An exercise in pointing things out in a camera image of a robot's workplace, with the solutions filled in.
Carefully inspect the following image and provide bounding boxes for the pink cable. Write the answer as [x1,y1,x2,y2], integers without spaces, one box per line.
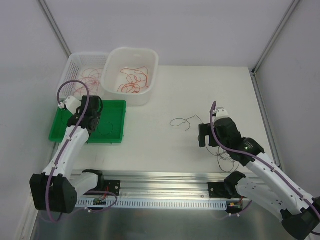
[74,67,105,97]

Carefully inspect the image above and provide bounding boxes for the orange cable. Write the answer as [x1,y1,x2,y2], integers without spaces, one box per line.
[117,72,148,95]
[117,65,151,95]

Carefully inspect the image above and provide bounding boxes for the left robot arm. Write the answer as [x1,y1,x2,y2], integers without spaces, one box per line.
[29,95,105,214]

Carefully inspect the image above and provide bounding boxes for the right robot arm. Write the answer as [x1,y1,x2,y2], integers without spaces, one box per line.
[198,117,320,240]

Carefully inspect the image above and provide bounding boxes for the green plastic tray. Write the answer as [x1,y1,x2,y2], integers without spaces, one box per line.
[48,100,127,144]

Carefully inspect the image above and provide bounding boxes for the white perforated basket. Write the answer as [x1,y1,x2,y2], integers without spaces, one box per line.
[59,52,109,98]

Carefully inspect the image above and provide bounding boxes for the white plastic tub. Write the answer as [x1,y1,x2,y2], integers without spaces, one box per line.
[100,47,159,106]

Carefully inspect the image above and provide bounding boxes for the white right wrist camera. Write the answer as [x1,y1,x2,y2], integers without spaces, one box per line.
[212,107,230,121]

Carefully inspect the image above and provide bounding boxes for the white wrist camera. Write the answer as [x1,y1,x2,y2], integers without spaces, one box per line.
[58,96,82,115]
[212,107,230,121]

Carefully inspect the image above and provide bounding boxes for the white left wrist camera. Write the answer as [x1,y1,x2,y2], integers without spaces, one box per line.
[58,96,82,115]

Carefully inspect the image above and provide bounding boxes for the red cable in basket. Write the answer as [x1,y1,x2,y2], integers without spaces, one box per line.
[72,79,101,97]

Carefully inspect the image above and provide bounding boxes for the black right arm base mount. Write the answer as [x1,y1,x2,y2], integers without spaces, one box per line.
[207,182,241,199]

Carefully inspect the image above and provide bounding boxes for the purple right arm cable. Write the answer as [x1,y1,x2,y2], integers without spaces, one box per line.
[209,101,320,223]

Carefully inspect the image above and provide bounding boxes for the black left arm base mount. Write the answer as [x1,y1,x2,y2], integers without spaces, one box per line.
[95,180,121,196]

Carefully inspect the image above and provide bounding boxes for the aluminium extrusion rail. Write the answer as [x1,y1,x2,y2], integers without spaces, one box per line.
[102,170,230,200]

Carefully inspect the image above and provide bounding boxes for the white slotted cable duct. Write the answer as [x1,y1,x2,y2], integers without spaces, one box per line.
[75,197,227,211]

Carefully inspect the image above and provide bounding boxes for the left aluminium frame post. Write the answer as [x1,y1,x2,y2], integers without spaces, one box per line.
[37,0,72,58]

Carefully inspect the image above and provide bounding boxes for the aluminium frame post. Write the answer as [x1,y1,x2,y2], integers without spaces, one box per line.
[251,0,301,77]
[37,0,72,58]

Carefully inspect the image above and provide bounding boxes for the right aluminium frame post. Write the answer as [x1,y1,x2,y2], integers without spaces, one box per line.
[251,0,301,77]

